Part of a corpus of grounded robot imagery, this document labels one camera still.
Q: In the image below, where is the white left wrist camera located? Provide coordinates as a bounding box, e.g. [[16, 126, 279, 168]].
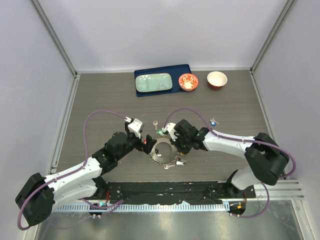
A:
[[124, 116, 145, 139]]

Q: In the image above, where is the left aluminium frame post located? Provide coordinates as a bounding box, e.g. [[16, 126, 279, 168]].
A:
[[29, 0, 78, 78]]

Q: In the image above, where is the metal key organizer with rings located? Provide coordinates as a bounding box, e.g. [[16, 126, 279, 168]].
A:
[[148, 129, 187, 170]]

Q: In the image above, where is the key with blue tag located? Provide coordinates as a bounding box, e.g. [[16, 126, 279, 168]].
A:
[[209, 117, 219, 127]]

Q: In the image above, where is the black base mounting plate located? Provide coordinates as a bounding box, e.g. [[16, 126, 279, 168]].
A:
[[105, 181, 256, 205]]

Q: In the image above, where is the white slotted cable duct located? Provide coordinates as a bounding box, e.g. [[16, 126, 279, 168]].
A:
[[54, 201, 230, 213]]

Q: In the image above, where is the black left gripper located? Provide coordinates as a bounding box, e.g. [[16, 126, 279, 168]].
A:
[[116, 122, 157, 161]]

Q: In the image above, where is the aluminium frame post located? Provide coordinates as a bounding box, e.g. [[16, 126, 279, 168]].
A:
[[29, 0, 78, 78], [250, 0, 297, 75]]

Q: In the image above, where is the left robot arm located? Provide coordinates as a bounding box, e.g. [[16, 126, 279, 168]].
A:
[[15, 132, 157, 231]]

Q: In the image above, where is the silver key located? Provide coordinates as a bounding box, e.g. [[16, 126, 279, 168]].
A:
[[153, 121, 158, 131]]

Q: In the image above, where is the red cup white inside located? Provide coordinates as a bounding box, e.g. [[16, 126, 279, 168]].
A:
[[206, 71, 228, 90]]

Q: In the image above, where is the orange patterned small bowl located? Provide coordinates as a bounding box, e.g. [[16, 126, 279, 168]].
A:
[[178, 73, 199, 92]]

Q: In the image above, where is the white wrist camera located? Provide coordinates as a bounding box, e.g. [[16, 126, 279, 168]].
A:
[[161, 122, 179, 144], [124, 116, 145, 139]]

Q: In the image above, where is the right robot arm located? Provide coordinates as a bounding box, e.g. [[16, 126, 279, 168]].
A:
[[163, 119, 290, 198]]

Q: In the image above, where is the right aluminium frame post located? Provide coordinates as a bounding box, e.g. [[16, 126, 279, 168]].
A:
[[250, 0, 297, 75]]

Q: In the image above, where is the light green rectangular plate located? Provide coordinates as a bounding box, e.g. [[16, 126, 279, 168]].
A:
[[135, 73, 173, 93]]

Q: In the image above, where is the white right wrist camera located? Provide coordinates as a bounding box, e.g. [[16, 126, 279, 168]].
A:
[[161, 122, 179, 144]]

